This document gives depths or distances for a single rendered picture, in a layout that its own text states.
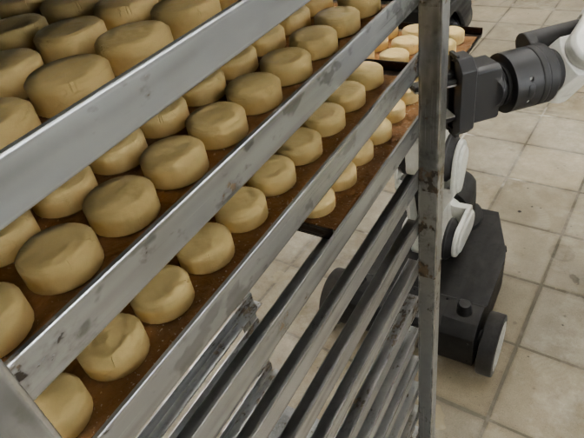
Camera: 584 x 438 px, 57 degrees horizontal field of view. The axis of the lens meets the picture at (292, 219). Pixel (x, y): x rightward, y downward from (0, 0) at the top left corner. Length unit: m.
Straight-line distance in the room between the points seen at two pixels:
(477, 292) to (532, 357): 0.27
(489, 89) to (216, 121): 0.49
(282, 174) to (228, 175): 0.14
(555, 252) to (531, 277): 0.17
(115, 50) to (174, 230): 0.12
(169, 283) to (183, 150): 0.11
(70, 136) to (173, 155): 0.14
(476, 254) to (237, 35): 1.69
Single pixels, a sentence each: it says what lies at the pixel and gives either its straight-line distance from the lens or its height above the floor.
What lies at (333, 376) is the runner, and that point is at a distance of 0.69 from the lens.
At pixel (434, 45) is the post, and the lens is 0.71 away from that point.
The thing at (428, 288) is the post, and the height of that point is 0.83.
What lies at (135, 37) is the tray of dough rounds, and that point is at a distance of 0.37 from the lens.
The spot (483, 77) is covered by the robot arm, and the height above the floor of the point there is 1.18.
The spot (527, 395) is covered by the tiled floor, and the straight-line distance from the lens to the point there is 1.86.
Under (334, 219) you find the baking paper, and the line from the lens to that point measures 0.63.
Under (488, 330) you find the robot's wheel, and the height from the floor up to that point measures 0.19.
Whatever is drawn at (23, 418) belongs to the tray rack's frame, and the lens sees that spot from 0.28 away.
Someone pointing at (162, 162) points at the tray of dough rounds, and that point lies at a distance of 0.41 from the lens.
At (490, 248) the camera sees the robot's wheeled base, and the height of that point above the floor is 0.17.
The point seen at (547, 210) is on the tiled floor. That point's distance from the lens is 2.50.
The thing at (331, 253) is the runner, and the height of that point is 1.14.
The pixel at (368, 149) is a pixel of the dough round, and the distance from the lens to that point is 0.71.
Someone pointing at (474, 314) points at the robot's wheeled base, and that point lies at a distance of 1.76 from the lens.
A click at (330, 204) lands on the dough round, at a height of 1.15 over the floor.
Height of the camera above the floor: 1.53
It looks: 38 degrees down
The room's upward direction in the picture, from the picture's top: 11 degrees counter-clockwise
